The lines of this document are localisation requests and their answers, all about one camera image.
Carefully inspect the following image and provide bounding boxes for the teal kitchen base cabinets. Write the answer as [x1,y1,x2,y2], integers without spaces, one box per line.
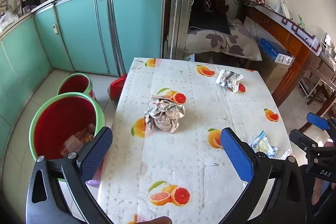
[1,0,170,149]

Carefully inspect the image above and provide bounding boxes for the small red green-rimmed bucket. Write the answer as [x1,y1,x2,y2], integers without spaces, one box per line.
[57,73,96,100]

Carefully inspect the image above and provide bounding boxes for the blue white snack wrapper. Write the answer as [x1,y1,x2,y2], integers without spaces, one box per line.
[250,131,278,159]

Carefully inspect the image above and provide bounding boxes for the black hanging bag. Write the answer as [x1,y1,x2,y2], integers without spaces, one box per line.
[189,0,231,35]

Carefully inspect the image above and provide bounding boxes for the blue cardboard box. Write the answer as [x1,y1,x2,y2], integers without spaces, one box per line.
[259,38,294,66]

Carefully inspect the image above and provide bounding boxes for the brown wooden side table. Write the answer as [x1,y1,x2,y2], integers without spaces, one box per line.
[244,3,336,132]

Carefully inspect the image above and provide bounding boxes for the large red green-rimmed bucket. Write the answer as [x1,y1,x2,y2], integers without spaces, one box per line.
[29,92,105,160]

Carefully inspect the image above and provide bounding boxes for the fruit-print tablecloth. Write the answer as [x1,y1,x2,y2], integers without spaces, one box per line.
[98,58,292,223]

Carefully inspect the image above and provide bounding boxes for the dark wooden chair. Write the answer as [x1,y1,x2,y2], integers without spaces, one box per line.
[185,0,260,68]

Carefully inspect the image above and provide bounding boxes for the silver foil wrapper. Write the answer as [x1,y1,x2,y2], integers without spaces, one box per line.
[215,69,243,92]

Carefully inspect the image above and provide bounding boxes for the clear plastic bag on counter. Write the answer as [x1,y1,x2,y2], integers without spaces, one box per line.
[0,11,18,32]

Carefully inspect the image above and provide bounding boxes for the floral seat cushion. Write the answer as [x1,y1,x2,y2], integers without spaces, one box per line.
[185,19,262,61]

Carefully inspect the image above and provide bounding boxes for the purple plastic stool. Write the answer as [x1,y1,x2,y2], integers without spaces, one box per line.
[85,180,100,188]

